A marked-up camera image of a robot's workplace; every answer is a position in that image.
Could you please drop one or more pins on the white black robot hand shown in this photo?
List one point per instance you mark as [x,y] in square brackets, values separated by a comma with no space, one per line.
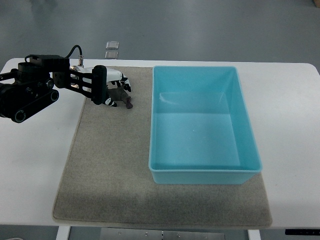
[93,83]

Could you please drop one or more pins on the brown toy hippo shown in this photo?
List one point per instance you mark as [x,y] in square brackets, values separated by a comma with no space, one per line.
[119,94]

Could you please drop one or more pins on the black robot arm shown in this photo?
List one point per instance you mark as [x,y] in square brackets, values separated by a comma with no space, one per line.
[34,82]

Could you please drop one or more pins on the blue plastic box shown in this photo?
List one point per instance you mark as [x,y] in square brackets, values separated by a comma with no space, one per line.
[200,129]

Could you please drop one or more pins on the lower floor marker plate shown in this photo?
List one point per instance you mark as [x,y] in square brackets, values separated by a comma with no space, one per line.
[111,54]

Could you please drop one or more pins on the grey felt mat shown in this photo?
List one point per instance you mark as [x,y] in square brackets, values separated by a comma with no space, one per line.
[107,180]

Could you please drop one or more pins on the black table control panel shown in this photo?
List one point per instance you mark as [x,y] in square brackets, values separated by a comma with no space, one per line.
[302,232]

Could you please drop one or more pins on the metal table base plate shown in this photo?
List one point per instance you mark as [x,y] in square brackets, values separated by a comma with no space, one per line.
[145,234]

